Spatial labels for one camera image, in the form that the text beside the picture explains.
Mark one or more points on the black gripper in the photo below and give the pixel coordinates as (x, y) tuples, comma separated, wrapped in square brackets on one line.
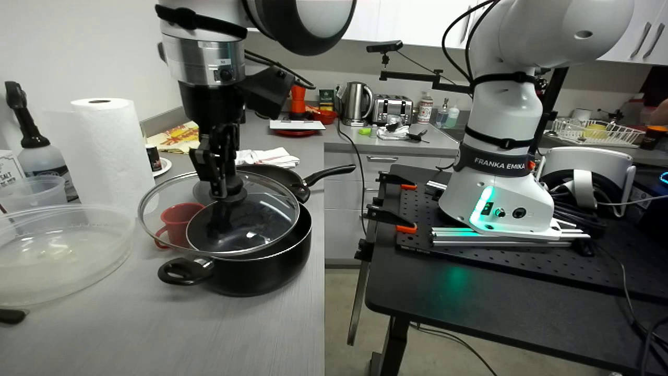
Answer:
[(212, 106)]

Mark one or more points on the glass lid with black knob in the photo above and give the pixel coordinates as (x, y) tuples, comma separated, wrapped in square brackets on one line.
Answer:
[(272, 216)]

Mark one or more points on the white black Franka robot arm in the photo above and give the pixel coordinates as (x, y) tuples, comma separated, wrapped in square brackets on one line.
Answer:
[(523, 126)]

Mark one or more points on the yellow red patterned towel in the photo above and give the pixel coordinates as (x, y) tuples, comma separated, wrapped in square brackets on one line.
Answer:
[(175, 136)]

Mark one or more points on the white plate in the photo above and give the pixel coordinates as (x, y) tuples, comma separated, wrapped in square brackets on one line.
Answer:
[(164, 168)]

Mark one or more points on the small brown jar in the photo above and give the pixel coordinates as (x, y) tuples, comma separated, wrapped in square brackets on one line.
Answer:
[(153, 160)]

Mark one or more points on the red cup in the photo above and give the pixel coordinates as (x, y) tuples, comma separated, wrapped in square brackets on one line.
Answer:
[(179, 220)]

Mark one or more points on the black frying pan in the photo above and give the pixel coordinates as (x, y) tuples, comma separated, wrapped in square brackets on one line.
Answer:
[(300, 180)]

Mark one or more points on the orange bottle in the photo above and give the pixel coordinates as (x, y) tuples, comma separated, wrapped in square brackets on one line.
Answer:
[(297, 98)]

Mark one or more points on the white paper towel roll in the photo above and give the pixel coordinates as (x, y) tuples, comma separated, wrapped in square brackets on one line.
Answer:
[(106, 152)]

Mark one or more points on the black cooking pot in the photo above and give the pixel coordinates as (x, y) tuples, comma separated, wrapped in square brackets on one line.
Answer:
[(272, 267)]

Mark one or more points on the steel kettle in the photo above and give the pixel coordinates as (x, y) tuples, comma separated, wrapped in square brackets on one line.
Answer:
[(356, 102)]

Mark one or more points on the clear plastic container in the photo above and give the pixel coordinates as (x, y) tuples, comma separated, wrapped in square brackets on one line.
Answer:
[(56, 257)]

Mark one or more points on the silver toaster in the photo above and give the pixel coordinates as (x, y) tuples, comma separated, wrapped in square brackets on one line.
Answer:
[(394, 109)]

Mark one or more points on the spray bottle with black trigger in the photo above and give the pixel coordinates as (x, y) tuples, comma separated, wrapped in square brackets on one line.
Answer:
[(32, 139)]

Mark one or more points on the white labelled box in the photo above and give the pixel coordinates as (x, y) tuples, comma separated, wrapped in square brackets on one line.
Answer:
[(12, 169)]

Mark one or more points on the black perforated robot table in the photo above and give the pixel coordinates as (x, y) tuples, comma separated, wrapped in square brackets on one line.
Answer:
[(503, 293)]

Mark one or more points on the white headset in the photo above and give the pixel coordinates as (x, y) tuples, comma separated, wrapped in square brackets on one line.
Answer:
[(592, 169)]

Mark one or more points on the white dish rack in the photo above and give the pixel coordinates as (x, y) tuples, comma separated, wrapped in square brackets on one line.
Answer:
[(597, 130)]

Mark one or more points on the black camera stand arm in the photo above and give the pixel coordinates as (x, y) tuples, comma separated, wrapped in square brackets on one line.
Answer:
[(419, 73)]

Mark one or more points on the aluminium rail bars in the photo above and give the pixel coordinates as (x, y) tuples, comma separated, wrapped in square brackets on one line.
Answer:
[(508, 237)]

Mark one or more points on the white wall cabinet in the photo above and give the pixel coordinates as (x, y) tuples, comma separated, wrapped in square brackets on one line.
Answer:
[(637, 32)]

